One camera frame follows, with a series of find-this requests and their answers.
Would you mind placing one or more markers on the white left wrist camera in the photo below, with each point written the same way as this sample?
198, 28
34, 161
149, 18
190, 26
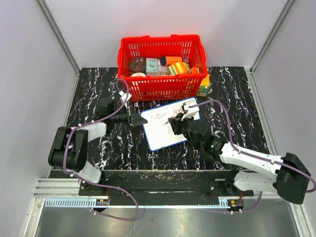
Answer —
124, 96

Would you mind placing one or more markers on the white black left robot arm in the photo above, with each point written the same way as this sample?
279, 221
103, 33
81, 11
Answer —
70, 145

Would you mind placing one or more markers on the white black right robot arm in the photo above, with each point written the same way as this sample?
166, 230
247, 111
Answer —
285, 176

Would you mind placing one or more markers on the red plastic shopping basket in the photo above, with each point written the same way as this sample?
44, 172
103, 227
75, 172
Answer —
150, 88

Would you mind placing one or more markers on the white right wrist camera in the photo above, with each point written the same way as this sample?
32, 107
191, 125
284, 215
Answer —
190, 109

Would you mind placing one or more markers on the brown round bread pack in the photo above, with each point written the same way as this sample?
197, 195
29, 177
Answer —
137, 65

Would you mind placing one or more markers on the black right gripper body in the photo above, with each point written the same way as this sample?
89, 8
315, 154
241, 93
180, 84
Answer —
186, 133

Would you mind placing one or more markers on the white slotted cable duct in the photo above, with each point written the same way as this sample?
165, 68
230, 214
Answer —
125, 202

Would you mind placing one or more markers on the green yellow scrubber box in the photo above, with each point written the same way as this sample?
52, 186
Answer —
204, 87

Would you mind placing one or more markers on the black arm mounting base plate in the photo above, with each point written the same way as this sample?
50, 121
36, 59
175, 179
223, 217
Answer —
179, 184

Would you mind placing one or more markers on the teal snack box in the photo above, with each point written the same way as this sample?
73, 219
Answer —
152, 66

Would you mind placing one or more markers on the orange snack packet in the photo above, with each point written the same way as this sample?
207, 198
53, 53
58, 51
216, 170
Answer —
193, 70

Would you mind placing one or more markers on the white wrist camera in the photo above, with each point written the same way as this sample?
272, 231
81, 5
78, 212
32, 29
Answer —
124, 96
190, 109

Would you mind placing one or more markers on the white round lid container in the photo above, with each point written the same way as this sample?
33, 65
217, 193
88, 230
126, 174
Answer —
138, 75

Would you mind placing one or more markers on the yellow green sponge pack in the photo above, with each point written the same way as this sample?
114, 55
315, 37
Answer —
178, 68

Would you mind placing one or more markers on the pink white small box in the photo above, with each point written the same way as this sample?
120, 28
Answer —
163, 70

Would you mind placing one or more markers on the blue framed whiteboard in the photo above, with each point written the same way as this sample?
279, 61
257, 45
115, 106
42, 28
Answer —
158, 135

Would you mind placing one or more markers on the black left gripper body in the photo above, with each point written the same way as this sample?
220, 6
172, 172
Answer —
122, 116

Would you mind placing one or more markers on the orange bottle blue cap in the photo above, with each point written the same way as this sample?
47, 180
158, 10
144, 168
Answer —
169, 60

